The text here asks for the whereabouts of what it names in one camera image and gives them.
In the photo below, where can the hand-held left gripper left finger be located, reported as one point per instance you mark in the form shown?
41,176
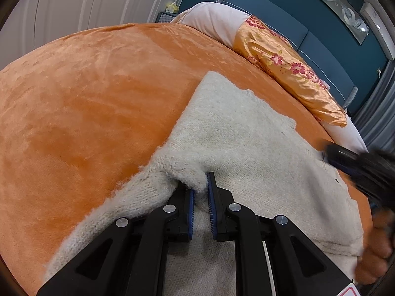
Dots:
192,212

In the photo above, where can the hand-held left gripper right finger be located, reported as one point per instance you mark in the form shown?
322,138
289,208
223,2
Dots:
212,209

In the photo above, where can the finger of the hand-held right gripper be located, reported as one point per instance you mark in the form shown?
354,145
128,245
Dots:
339,157

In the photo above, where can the cream knit sweater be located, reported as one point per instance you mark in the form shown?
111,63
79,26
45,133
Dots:
247,135

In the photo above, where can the person's right hand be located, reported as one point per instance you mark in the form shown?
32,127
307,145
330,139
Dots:
375,246

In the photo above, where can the grey curtain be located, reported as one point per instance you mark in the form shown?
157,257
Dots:
382,104

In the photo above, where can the orange floral satin pillow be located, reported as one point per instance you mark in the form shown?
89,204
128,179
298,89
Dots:
293,67

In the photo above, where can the blue padded headboard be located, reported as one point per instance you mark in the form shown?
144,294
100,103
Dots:
277,12

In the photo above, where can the orange plush blanket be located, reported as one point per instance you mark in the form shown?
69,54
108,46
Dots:
77,98

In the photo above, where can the white pillow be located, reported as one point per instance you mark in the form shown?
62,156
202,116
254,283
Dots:
209,15

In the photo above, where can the grey nightstand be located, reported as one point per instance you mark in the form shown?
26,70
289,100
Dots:
165,17

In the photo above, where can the yellow tissue box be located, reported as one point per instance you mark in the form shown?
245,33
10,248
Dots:
172,7

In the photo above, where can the white panelled wardrobe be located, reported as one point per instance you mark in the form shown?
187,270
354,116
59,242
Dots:
77,0

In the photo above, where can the silver wall art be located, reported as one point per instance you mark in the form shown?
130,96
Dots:
348,12

